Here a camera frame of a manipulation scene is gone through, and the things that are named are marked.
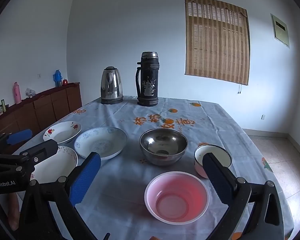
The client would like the stainless steel bowl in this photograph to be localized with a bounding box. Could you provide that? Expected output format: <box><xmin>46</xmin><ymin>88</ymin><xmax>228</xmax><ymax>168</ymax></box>
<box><xmin>139</xmin><ymin>128</ymin><xmax>188</xmax><ymax>167</ymax></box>

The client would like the stainless steel electric kettle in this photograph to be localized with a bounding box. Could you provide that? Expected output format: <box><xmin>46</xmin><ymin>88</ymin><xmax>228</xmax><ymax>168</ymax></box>
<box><xmin>100</xmin><ymin>66</ymin><xmax>124</xmax><ymax>105</ymax></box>

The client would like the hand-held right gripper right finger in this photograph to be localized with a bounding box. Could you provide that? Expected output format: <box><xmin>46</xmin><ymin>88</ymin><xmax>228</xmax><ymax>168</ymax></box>
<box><xmin>202</xmin><ymin>152</ymin><xmax>285</xmax><ymax>240</ymax></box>

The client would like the blue pattern white plate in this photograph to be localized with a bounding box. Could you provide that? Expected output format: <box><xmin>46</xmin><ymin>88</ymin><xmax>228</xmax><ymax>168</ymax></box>
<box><xmin>74</xmin><ymin>126</ymin><xmax>128</xmax><ymax>161</ymax></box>

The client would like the person's left hand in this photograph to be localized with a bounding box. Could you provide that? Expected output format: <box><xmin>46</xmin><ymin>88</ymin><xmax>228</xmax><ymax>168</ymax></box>
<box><xmin>7</xmin><ymin>194</ymin><xmax>21</xmax><ymax>231</ymax></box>

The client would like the black worn thermos flask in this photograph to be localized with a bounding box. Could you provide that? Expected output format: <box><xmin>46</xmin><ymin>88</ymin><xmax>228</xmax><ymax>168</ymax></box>
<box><xmin>136</xmin><ymin>52</ymin><xmax>159</xmax><ymax>107</ymax></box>

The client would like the blue thermos bottle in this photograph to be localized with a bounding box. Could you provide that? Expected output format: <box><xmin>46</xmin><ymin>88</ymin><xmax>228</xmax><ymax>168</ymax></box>
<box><xmin>52</xmin><ymin>69</ymin><xmax>63</xmax><ymax>87</ymax></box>

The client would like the pink plastic bowl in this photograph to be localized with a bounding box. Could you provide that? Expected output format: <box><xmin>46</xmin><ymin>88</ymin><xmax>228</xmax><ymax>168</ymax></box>
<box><xmin>144</xmin><ymin>171</ymin><xmax>210</xmax><ymax>225</ymax></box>

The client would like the small flower rim plate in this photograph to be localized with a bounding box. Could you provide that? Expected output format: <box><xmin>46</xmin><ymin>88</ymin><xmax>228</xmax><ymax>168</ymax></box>
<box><xmin>30</xmin><ymin>145</ymin><xmax>78</xmax><ymax>184</ymax></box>

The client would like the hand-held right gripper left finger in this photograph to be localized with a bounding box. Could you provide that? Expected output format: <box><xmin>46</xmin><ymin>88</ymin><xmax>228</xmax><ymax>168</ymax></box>
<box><xmin>17</xmin><ymin>152</ymin><xmax>102</xmax><ymax>240</ymax></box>

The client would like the pink white enamel bowl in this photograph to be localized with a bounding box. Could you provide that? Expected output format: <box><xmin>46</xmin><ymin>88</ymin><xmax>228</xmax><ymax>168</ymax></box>
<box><xmin>194</xmin><ymin>144</ymin><xmax>232</xmax><ymax>179</ymax></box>

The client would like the brown wooden sideboard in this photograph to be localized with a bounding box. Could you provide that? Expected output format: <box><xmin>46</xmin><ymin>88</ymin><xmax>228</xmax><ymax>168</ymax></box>
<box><xmin>0</xmin><ymin>82</ymin><xmax>82</xmax><ymax>142</ymax></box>

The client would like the bamboo window blind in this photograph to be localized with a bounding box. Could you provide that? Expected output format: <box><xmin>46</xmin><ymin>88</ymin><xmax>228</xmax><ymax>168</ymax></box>
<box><xmin>184</xmin><ymin>0</ymin><xmax>250</xmax><ymax>85</ymax></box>

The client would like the pink bottle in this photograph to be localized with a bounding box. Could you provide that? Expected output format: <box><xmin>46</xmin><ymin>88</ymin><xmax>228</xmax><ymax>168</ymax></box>
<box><xmin>13</xmin><ymin>82</ymin><xmax>22</xmax><ymax>104</ymax></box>

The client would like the wall panel box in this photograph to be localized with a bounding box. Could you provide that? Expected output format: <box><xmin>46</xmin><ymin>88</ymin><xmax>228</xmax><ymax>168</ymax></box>
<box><xmin>270</xmin><ymin>13</ymin><xmax>290</xmax><ymax>48</ymax></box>

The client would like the red flower white plate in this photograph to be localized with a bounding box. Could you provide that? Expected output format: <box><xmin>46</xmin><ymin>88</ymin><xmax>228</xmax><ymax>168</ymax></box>
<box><xmin>43</xmin><ymin>121</ymin><xmax>82</xmax><ymax>145</ymax></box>

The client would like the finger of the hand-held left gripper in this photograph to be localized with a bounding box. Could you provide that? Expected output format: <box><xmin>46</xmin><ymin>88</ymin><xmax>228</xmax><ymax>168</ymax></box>
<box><xmin>0</xmin><ymin>129</ymin><xmax>32</xmax><ymax>154</ymax></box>
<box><xmin>15</xmin><ymin>139</ymin><xmax>59</xmax><ymax>166</ymax></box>

